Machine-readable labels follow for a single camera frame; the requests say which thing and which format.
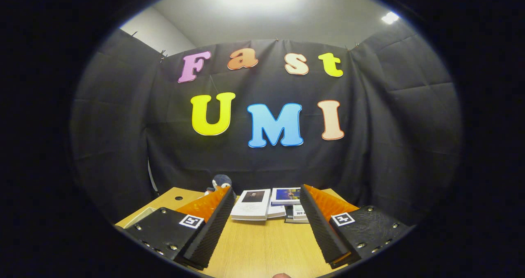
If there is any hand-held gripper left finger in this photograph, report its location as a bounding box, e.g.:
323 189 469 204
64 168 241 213
122 185 237 270

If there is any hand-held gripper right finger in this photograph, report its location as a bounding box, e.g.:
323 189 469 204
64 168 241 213
299 183 412 270

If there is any grey fabric storage box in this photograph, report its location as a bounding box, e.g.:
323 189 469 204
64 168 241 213
116 207 157 229

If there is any teal cover book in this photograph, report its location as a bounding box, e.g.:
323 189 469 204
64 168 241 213
292 204 309 222

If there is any dark cover book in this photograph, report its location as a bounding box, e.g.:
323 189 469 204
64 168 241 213
284 207 309 224

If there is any white book with dark photo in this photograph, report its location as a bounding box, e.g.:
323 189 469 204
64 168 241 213
230 189 272 221

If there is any penguin plush toy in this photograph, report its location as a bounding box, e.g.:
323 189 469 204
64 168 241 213
205 174 233 195

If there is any blue cover book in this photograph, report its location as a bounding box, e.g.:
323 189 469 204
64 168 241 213
271 187 302 205

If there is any plain white book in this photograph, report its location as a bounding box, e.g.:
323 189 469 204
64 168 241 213
267 204 287 219

